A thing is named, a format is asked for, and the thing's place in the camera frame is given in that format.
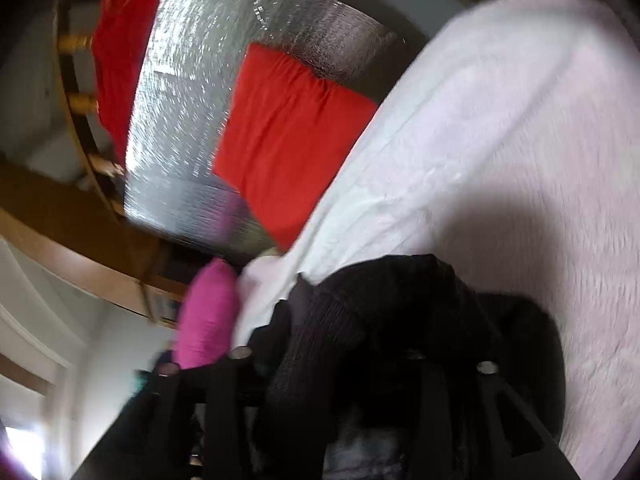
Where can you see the folded red cloth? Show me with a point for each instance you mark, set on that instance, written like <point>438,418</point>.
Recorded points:
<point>290,145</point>

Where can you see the silver foil mat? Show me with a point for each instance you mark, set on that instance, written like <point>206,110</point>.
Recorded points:
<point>200,85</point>

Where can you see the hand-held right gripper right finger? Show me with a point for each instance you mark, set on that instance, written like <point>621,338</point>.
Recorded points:
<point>450,410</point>

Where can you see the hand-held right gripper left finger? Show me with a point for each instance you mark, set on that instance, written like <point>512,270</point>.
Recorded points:
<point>225,410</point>

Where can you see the magenta cloth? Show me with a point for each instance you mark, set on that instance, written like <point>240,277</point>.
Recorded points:
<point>207,315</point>

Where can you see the black knit sweater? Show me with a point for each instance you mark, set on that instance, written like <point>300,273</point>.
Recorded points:
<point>380,305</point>

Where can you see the wooden bed frame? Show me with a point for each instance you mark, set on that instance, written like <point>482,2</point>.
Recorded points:
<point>75,260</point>

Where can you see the pale pink bed blanket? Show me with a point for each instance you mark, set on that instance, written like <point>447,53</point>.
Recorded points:
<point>500,135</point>

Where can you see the hanging red cloth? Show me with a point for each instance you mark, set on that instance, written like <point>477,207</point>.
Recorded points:
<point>125,60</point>

